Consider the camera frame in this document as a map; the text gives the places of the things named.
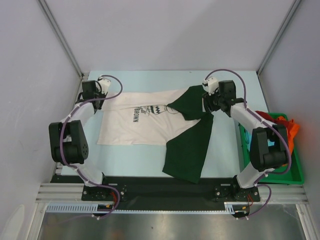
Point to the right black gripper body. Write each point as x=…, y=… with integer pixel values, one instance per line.
x=208, y=103

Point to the aluminium frame post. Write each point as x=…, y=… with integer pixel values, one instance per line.
x=294, y=7
x=47, y=12

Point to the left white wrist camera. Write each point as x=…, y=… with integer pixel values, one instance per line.
x=105, y=84

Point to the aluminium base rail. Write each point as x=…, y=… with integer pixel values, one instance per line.
x=72, y=192

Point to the left aluminium frame post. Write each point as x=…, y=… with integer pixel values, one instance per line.
x=47, y=12

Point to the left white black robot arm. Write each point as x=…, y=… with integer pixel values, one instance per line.
x=68, y=143

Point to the grey slotted cable duct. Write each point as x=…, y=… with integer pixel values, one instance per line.
x=97, y=208

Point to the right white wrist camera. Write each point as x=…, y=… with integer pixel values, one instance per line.
x=210, y=85

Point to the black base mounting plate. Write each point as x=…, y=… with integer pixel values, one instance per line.
x=170, y=194

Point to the light blue t-shirt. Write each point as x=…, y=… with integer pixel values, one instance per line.
x=248, y=140

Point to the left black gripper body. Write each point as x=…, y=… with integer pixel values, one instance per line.
x=100, y=95

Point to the green plastic bin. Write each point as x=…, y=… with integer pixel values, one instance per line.
x=293, y=177

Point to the white green raglan t-shirt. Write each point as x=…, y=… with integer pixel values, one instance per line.
x=173, y=118

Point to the right aluminium frame post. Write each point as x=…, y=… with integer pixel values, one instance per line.
x=294, y=7

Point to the orange t-shirt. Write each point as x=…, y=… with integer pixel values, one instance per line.
x=292, y=130

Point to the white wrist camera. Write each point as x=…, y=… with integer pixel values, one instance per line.
x=210, y=85
x=105, y=84

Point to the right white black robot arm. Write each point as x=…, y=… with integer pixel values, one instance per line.
x=269, y=148

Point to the red t-shirt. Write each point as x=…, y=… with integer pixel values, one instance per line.
x=265, y=115

